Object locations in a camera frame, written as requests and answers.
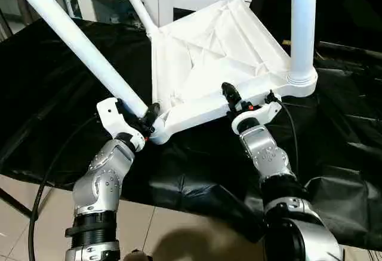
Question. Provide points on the black left robot foot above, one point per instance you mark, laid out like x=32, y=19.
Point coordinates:
x=138, y=257

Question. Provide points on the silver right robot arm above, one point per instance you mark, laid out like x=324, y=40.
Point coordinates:
x=265, y=153

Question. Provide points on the black metal rail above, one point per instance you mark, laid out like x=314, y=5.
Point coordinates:
x=352, y=47

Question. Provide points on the white plastic table leg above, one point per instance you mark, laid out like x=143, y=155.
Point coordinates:
x=77, y=40
x=137, y=4
x=303, y=28

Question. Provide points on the black metal table frame leg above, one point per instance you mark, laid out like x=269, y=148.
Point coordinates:
x=15, y=202

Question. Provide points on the white plastic table top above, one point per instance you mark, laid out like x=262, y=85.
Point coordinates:
x=215, y=52

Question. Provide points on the black mat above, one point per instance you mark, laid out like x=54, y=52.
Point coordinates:
x=36, y=94

